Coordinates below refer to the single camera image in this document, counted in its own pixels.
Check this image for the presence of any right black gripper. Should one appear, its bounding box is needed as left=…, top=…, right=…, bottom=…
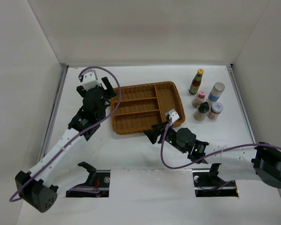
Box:
left=144, top=120, right=187, bottom=153

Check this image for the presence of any black grinder pepper jar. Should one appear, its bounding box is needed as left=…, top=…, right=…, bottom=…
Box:
left=193, top=102, right=210, bottom=121

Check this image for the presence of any pink cap spice jar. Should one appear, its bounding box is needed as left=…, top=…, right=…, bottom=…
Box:
left=192, top=90, right=206, bottom=108

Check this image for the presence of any red sauce bottle green label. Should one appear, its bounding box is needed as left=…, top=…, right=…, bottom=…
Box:
left=189, top=68, right=204, bottom=95

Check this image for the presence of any red label spice jar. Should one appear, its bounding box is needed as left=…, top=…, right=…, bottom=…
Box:
left=207, top=102, right=223, bottom=120

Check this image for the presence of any tall white blue-label jar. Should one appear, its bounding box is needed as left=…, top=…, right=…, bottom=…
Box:
left=207, top=82, right=225, bottom=106

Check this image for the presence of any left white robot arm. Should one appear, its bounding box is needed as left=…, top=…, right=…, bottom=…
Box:
left=15, top=75, right=116, bottom=213

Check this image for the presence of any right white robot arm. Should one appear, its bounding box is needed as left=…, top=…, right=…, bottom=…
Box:
left=144, top=121, right=281, bottom=189

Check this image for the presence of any wicker divided tray basket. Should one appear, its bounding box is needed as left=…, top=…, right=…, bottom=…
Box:
left=111, top=81, right=185, bottom=135

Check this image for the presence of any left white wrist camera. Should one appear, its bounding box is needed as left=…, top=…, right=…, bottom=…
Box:
left=79, top=69, right=101, bottom=90

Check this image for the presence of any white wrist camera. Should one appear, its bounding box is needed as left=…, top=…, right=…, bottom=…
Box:
left=165, top=109, right=180, bottom=123
left=79, top=69, right=101, bottom=90

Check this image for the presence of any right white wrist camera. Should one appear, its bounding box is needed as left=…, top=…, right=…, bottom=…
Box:
left=165, top=109, right=180, bottom=123

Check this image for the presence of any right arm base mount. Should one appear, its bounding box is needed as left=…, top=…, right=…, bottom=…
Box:
left=192, top=164, right=238, bottom=197

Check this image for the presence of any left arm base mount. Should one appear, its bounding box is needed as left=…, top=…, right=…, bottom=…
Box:
left=66, top=162, right=111, bottom=198

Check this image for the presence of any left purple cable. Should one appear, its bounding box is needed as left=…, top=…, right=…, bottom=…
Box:
left=9, top=66, right=121, bottom=203

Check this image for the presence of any purple cable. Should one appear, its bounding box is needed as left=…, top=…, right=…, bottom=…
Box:
left=160, top=119, right=281, bottom=170
left=9, top=66, right=121, bottom=203

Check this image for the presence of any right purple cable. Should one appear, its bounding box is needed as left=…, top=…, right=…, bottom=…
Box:
left=160, top=119, right=281, bottom=170

